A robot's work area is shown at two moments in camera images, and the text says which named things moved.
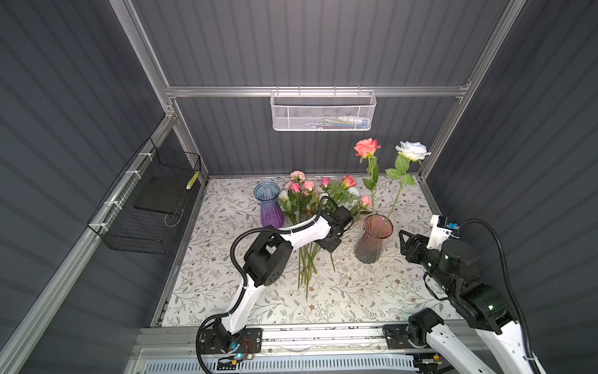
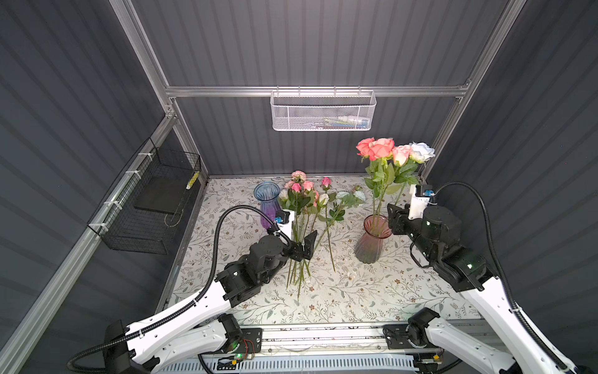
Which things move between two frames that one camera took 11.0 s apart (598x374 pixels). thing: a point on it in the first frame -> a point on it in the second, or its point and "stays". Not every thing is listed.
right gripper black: [414, 244] -> [397, 217]
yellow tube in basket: [195, 176] stays
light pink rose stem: [366, 203] -> [406, 167]
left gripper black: [332, 247] -> [307, 246]
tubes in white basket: [343, 122] stays
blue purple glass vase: [271, 213] stays
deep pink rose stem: [367, 148] stays
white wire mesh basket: [322, 111] stays
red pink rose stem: [347, 181] -> [381, 170]
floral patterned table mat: [305, 250] stays
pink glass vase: [377, 227] stays
